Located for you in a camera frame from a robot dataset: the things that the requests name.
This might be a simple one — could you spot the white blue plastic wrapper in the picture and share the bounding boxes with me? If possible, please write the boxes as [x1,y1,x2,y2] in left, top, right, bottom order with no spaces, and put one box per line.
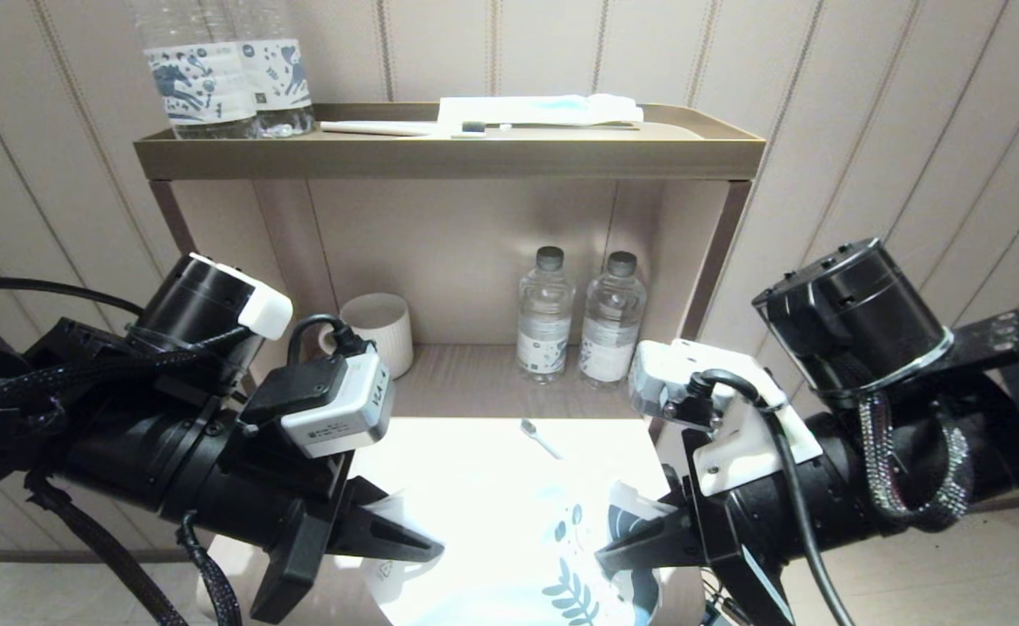
[360,476,676,626]

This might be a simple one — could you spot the pale green toothbrush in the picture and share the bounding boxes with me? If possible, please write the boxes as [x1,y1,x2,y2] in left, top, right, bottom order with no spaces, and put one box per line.
[520,419,564,460]

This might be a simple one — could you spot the black key bunch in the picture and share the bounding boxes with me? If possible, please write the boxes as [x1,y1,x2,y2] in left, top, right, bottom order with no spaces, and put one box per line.
[705,591,754,626]

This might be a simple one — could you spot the white ribbed mug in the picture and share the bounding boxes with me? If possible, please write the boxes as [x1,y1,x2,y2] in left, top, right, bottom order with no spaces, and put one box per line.
[340,293,415,379]

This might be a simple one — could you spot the small clear water bottle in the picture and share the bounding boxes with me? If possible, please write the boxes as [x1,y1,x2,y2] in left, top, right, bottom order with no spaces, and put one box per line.
[579,251,648,389]
[516,246,576,384]

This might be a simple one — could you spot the brown open shelf unit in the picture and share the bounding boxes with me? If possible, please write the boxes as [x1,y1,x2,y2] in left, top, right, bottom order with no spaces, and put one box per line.
[134,103,767,436]

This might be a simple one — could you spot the white toothbrush dark bristles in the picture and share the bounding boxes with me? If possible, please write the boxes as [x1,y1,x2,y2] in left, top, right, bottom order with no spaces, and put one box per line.
[320,120,486,138]

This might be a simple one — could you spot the large clear water bottle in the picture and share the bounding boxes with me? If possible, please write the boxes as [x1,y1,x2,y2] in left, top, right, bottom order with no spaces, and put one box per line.
[227,0,315,138]
[127,0,260,140]

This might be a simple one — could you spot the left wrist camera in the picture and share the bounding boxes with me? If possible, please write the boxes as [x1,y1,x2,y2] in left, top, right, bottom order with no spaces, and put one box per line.
[240,348,396,459]

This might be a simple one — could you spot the braided left arm cable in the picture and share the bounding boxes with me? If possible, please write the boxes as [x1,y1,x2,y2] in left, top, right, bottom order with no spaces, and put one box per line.
[23,469,245,626]

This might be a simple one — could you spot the braided arm cable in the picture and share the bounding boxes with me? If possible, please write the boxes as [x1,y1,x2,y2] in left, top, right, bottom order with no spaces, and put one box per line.
[23,469,245,626]
[857,391,971,533]

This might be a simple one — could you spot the braided right arm cable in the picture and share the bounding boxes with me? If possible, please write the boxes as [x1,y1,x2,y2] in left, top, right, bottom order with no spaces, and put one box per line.
[857,391,971,533]

